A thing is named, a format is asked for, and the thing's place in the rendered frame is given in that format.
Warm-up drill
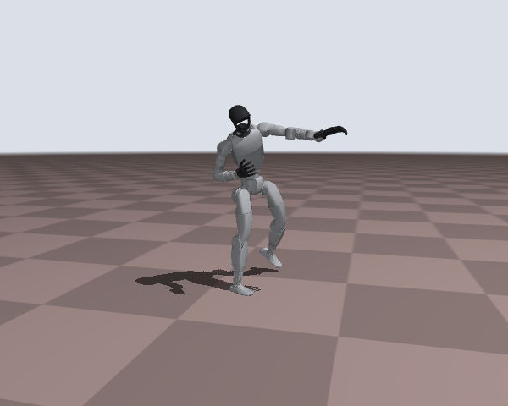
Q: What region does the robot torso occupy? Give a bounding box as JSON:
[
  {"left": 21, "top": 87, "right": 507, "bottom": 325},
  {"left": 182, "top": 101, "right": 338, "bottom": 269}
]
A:
[{"left": 227, "top": 124, "right": 264, "bottom": 195}]

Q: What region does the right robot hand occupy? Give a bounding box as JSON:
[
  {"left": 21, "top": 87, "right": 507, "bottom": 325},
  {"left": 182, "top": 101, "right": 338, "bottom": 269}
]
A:
[{"left": 235, "top": 159, "right": 257, "bottom": 178}]

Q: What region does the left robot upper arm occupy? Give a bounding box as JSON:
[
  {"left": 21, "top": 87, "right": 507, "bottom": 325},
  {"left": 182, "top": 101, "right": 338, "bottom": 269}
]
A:
[{"left": 256, "top": 122, "right": 296, "bottom": 140}]

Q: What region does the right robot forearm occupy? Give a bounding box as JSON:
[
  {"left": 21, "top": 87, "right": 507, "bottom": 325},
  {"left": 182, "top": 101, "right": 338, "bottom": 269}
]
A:
[{"left": 213, "top": 170, "right": 240, "bottom": 182}]

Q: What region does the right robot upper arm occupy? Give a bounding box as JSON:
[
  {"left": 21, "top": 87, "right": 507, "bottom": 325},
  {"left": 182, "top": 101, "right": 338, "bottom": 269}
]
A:
[{"left": 213, "top": 139, "right": 232, "bottom": 181}]

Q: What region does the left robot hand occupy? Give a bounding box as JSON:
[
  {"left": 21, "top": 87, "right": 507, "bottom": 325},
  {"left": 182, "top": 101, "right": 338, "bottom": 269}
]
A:
[{"left": 313, "top": 126, "right": 347, "bottom": 139}]

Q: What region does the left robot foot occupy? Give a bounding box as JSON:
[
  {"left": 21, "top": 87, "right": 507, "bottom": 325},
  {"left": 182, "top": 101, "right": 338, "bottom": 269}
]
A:
[{"left": 260, "top": 247, "right": 282, "bottom": 268}]

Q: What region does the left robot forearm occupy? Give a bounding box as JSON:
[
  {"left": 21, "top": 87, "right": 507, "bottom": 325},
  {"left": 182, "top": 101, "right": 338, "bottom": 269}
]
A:
[{"left": 287, "top": 127, "right": 323, "bottom": 142}]

